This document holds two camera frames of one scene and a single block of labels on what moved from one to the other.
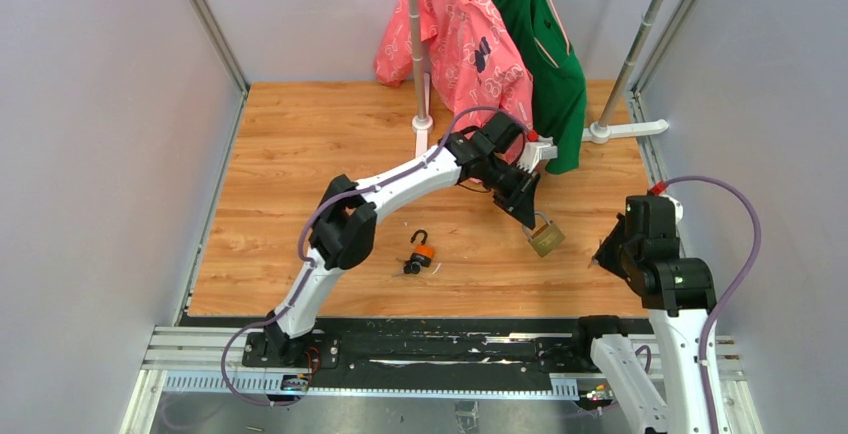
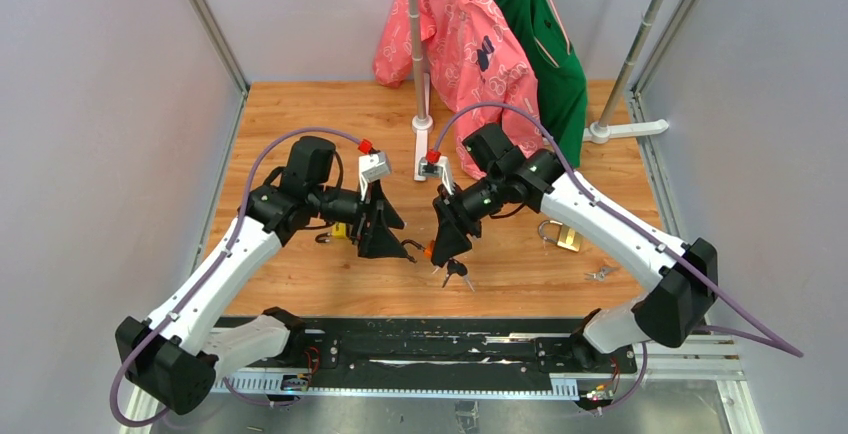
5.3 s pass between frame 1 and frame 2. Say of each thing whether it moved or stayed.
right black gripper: moved
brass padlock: moved
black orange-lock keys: moved
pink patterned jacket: stayed
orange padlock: moved
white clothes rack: stayed
